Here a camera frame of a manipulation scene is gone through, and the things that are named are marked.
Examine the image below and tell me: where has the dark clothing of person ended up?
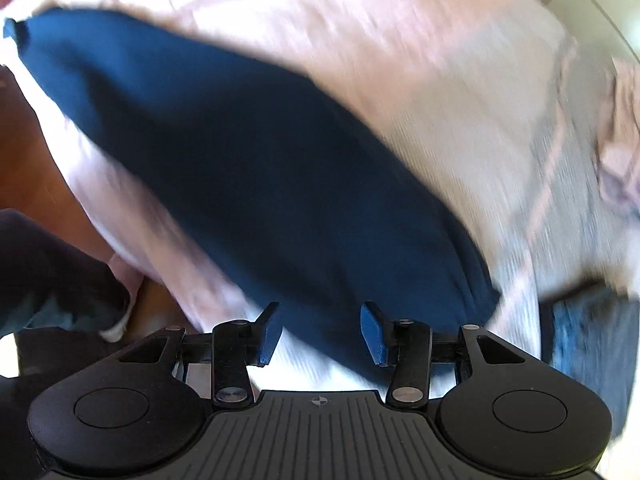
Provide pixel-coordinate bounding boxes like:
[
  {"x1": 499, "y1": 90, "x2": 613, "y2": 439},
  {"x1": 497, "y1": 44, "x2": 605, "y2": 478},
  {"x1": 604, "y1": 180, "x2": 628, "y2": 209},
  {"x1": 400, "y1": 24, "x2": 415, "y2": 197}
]
[{"x1": 1, "y1": 209, "x2": 143, "y2": 479}]

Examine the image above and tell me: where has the pink crumpled garment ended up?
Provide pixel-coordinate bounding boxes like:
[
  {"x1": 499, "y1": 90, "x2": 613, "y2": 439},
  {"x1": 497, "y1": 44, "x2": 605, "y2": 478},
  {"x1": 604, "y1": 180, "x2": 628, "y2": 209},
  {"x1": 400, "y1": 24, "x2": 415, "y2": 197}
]
[{"x1": 597, "y1": 58, "x2": 639, "y2": 216}]

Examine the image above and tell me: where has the grey pink patterned bedspread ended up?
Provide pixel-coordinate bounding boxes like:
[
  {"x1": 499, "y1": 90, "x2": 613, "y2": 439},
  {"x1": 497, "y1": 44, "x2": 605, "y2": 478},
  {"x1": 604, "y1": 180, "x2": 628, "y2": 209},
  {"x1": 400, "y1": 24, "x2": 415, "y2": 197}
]
[{"x1": 1, "y1": 0, "x2": 639, "y2": 390}]

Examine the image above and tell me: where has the folded dark clothes stack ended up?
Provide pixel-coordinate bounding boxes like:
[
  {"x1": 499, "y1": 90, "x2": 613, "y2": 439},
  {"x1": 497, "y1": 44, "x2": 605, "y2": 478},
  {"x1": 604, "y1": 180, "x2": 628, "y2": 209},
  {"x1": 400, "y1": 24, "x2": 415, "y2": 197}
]
[{"x1": 539, "y1": 281, "x2": 639, "y2": 439}]

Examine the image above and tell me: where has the navy blue garment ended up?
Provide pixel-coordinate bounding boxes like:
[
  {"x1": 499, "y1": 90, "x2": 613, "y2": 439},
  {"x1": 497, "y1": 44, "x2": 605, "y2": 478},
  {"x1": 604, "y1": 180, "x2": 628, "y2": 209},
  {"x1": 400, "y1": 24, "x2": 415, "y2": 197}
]
[{"x1": 4, "y1": 9, "x2": 500, "y2": 382}]

